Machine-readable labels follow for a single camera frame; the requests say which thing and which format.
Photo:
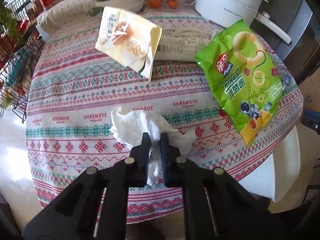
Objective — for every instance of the small tangerine left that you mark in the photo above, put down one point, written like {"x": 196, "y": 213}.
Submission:
{"x": 155, "y": 3}

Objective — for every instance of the small tangerine right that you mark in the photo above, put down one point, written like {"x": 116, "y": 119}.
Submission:
{"x": 173, "y": 4}

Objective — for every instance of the yellow paper food bag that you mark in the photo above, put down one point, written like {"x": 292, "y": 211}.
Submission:
{"x": 130, "y": 39}

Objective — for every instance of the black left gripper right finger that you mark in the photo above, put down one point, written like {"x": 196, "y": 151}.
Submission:
{"x": 215, "y": 205}

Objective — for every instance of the white paper tissue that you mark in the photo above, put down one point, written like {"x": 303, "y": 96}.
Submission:
{"x": 129, "y": 125}

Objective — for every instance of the green onion rings chip bag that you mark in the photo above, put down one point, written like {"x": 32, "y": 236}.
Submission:
{"x": 242, "y": 78}

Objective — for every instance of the small tangerine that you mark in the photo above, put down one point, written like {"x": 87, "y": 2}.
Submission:
{"x": 155, "y": 3}
{"x": 173, "y": 4}

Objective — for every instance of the white electric cooking pot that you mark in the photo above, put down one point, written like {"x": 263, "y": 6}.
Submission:
{"x": 226, "y": 12}

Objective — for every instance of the white plastic trash bin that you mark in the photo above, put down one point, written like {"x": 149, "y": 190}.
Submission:
{"x": 275, "y": 176}

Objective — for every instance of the black wire rack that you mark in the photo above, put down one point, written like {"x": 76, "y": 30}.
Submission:
{"x": 21, "y": 48}

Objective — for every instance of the white milky plastic bottle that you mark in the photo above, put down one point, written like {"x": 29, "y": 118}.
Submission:
{"x": 183, "y": 43}

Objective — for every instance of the clear plastic water bottle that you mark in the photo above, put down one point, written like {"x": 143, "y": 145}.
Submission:
{"x": 283, "y": 72}

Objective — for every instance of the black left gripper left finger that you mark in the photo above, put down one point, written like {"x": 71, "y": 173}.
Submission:
{"x": 94, "y": 206}

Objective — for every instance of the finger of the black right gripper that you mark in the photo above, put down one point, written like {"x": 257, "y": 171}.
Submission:
{"x": 311, "y": 119}

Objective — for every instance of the red white patterned tablecloth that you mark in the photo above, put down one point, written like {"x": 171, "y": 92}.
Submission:
{"x": 75, "y": 87}

